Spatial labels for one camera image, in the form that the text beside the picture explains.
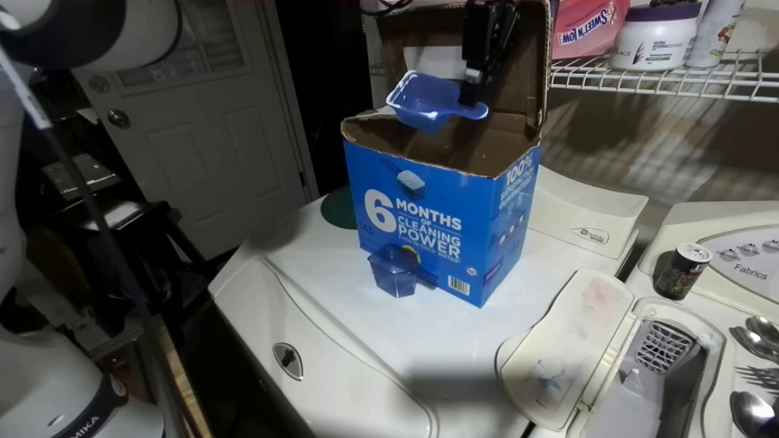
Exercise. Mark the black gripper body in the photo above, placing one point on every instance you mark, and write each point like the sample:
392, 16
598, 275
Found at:
490, 17

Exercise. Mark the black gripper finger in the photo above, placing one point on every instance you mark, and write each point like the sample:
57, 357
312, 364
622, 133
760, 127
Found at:
472, 62
497, 58

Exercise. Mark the light blue plastic scoop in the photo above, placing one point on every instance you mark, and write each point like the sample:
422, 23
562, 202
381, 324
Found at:
429, 101

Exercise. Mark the blue cardboard detergent box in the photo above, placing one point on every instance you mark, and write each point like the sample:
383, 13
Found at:
439, 227

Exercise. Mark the pink cardboard box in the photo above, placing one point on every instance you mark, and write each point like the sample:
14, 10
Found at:
591, 28

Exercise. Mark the white tub purple lid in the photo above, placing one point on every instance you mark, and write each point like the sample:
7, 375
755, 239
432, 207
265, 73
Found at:
652, 41

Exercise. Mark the dark green round disc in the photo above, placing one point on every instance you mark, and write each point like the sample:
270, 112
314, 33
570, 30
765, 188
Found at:
337, 211

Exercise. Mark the tall white bottle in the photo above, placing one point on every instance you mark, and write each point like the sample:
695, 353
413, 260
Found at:
714, 33

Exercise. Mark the dark blue measuring cup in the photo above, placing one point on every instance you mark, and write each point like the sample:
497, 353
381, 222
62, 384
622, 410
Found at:
392, 270

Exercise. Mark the cream dryer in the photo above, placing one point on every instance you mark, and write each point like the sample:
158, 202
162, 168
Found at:
682, 222

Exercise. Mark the dark glass jar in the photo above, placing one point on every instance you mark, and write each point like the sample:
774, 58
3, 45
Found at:
680, 270

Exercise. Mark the grey lint screen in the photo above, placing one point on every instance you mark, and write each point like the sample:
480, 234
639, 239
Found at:
665, 345

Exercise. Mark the white washing machine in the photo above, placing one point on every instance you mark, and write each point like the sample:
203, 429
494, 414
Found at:
340, 391

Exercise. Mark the metal door knob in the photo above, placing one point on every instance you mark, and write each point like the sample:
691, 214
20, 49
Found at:
116, 121

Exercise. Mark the black stand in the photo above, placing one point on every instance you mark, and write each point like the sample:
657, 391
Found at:
153, 244

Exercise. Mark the metal spoon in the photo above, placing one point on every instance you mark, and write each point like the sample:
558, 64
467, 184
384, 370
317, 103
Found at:
749, 412
749, 341
765, 326

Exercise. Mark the flat black device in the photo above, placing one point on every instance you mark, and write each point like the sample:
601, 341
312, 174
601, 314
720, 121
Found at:
75, 177

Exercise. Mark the metal fork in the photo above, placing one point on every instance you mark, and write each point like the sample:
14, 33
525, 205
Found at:
757, 378

